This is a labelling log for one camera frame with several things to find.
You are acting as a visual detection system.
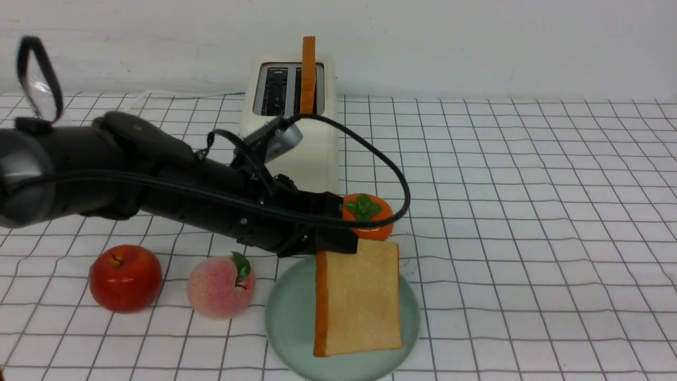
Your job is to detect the white grid tablecloth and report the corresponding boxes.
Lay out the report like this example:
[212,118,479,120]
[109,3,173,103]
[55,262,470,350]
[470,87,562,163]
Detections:
[1,96,676,380]

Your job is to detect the cream two-slot toaster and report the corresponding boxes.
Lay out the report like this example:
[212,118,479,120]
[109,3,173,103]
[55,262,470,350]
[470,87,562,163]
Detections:
[240,52,340,194]

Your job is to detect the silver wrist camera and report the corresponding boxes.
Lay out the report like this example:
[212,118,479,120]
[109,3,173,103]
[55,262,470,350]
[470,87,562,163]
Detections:
[244,116,303,164]

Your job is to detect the orange persimmon toy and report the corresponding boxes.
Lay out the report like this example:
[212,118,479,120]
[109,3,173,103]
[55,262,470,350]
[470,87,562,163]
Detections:
[343,193,394,241]

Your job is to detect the toast slice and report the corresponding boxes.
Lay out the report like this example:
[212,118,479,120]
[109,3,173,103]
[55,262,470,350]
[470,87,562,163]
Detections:
[313,239,403,358]
[299,35,317,114]

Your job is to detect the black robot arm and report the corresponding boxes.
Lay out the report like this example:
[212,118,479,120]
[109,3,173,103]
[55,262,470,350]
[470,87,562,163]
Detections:
[2,112,358,257]

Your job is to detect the pale green plate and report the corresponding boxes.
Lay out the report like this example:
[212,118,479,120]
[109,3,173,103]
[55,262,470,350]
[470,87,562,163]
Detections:
[264,257,421,380]

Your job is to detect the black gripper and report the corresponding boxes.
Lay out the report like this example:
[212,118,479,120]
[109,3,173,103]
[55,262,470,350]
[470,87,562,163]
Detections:
[275,175,358,258]

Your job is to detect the white toaster power cord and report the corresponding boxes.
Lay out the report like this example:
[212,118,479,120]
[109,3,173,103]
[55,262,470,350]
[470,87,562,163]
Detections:
[122,90,246,109]

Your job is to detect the red apple toy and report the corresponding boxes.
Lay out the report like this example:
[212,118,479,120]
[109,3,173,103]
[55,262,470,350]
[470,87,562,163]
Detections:
[89,244,163,314]

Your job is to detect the pink peach toy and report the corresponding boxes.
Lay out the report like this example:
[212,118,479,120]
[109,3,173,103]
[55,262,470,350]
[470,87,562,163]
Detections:
[187,251,256,320]

